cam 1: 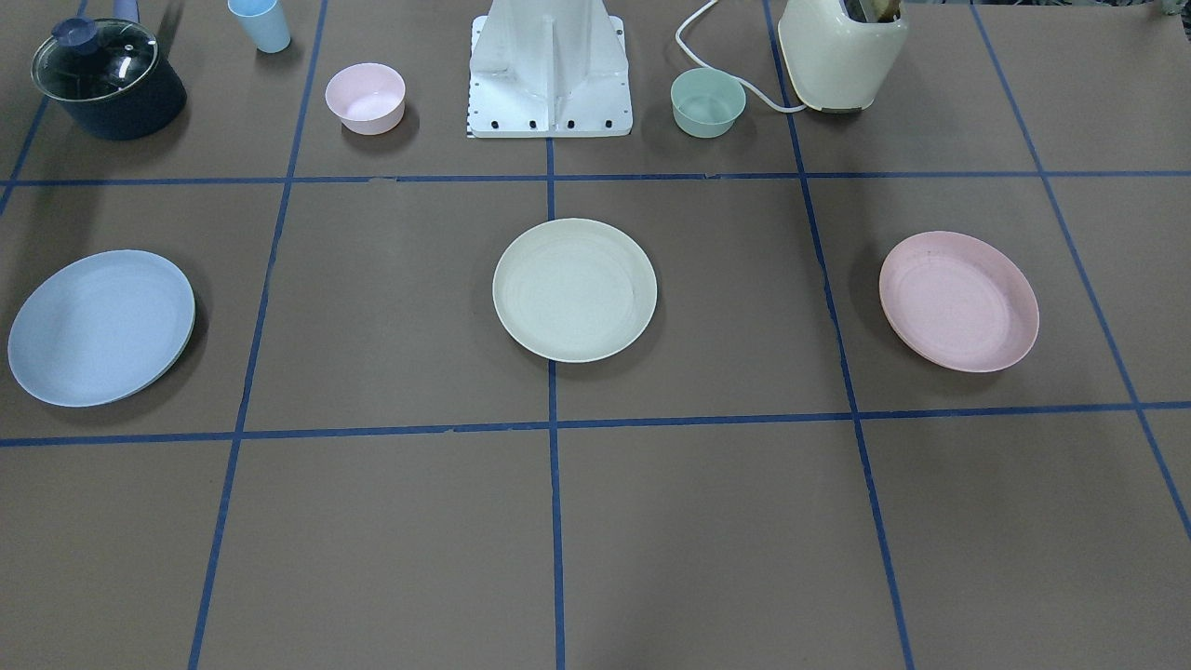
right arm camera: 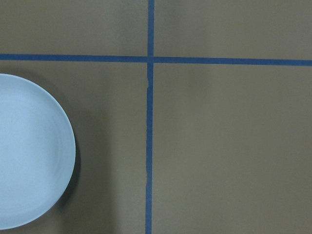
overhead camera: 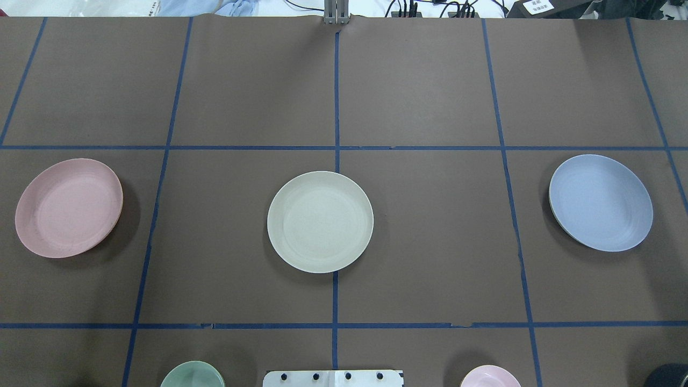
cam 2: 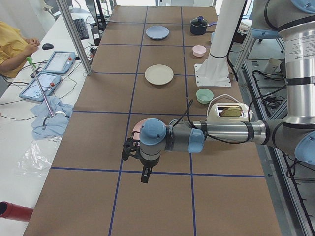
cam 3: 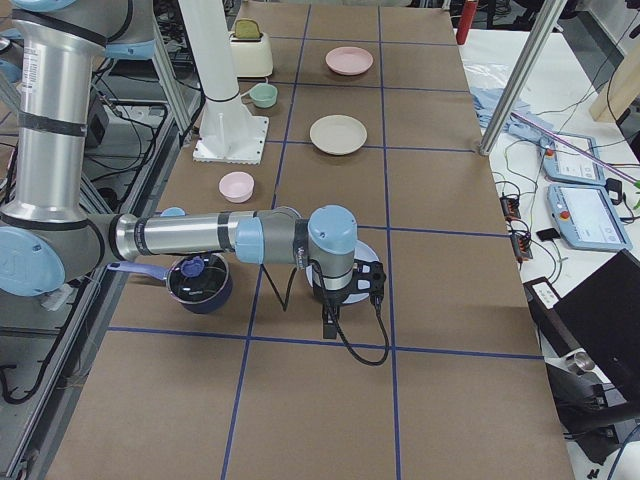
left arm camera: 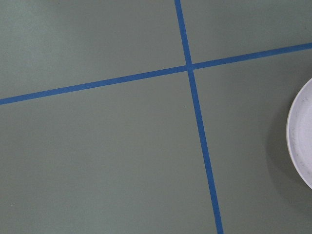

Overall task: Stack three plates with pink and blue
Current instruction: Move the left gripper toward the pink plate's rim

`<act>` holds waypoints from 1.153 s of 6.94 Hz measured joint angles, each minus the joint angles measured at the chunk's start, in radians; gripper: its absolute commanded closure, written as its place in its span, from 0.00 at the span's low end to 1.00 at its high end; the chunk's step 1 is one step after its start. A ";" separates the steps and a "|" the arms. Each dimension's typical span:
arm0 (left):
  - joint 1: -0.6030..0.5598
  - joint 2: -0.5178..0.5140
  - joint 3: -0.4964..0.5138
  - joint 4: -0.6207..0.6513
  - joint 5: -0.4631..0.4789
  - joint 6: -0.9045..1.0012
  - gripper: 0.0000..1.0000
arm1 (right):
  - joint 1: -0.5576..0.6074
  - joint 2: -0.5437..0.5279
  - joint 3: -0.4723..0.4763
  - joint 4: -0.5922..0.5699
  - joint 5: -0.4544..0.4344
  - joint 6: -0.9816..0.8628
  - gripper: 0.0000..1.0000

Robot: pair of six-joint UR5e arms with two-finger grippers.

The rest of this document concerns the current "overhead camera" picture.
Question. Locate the blue plate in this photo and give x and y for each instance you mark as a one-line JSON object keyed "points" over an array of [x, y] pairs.
{"points": [[600, 203]]}

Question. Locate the pink plate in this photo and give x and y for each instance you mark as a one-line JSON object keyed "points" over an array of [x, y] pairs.
{"points": [[69, 208]]}

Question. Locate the cream plate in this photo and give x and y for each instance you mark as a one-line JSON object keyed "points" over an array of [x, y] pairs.
{"points": [[320, 222]]}

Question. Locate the pink bowl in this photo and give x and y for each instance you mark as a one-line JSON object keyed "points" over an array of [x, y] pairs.
{"points": [[489, 375]]}

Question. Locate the green bowl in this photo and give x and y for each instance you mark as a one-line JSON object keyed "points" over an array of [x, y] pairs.
{"points": [[194, 373]]}

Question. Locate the blue cloth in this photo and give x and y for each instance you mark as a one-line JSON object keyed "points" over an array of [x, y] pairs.
{"points": [[194, 8]]}

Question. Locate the black labelled box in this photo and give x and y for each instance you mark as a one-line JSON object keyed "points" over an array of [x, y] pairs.
{"points": [[554, 10]]}

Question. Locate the dark blue pot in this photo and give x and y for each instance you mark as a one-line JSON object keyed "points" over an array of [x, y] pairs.
{"points": [[669, 374]]}

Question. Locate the aluminium frame post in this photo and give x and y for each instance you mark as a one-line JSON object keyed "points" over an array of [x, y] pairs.
{"points": [[336, 12]]}

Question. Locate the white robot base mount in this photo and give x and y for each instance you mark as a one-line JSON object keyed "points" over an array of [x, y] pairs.
{"points": [[384, 377]]}

